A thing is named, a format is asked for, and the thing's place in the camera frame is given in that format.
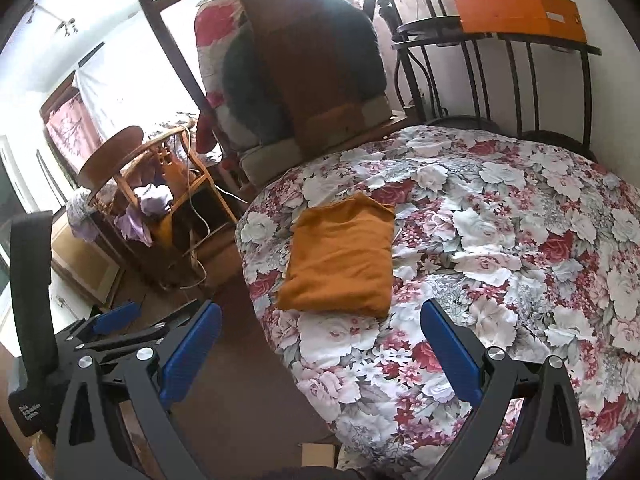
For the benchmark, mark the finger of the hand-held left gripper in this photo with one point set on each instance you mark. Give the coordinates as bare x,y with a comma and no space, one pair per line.
115,317
160,325

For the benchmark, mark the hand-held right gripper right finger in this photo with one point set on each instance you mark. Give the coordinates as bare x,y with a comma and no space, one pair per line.
450,355

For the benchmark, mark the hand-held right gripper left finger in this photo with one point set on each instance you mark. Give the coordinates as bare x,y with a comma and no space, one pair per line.
192,350

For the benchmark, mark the orange knitted cardigan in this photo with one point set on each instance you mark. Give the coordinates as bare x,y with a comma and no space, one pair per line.
340,260

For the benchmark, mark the light wooden board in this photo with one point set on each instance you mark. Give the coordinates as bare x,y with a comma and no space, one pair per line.
85,265

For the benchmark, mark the rattan chair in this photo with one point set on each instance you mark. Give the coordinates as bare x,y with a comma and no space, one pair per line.
167,230

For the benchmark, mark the purple cloth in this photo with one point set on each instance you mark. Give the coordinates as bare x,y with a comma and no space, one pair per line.
152,200

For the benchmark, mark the floral blanket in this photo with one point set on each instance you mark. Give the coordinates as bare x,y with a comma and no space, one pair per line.
500,220

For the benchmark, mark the round wooden board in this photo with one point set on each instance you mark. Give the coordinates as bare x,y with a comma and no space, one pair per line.
110,155

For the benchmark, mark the small cardboard box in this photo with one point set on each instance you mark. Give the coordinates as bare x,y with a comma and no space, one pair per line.
320,455

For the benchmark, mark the pink curtain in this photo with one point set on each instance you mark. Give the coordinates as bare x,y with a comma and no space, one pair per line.
70,130

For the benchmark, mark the beige seat cushion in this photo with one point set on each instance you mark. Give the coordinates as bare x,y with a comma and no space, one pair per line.
270,160

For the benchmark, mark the red cloth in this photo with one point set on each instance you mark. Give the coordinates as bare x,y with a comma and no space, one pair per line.
206,130

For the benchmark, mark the black metal round table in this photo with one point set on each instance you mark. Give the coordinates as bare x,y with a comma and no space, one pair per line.
470,122

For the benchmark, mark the floral cushion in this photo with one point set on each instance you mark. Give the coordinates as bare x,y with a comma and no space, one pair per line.
210,35

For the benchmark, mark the brown wooden chair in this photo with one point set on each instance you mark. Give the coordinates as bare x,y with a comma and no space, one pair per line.
310,60

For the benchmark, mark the grey cushion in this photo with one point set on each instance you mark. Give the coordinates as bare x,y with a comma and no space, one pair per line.
360,50

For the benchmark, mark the orange box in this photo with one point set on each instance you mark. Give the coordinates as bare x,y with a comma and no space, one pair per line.
515,10

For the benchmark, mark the ceiling spotlight rail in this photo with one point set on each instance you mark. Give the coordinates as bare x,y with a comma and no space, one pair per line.
70,27

